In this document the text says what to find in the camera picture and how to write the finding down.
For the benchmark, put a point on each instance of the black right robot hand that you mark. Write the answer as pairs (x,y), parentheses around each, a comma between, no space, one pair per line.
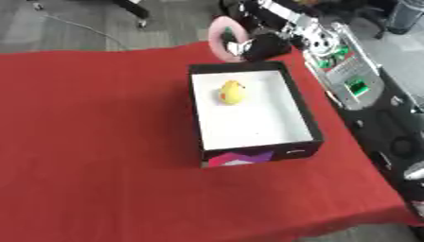
(269,46)

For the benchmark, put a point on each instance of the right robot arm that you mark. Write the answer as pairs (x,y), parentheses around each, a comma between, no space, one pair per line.
(359,104)

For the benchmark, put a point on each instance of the black box white inside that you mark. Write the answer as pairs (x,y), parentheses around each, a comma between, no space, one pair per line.
(248,119)

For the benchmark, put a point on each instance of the yellow toy pear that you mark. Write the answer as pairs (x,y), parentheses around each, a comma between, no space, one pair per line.
(232,93)

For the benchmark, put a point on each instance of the black office chair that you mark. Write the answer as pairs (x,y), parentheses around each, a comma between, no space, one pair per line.
(353,9)

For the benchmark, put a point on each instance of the black chair base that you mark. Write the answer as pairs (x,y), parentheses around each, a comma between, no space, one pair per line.
(135,9)

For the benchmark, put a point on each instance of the grey bin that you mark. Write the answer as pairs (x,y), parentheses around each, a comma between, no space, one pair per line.
(406,15)

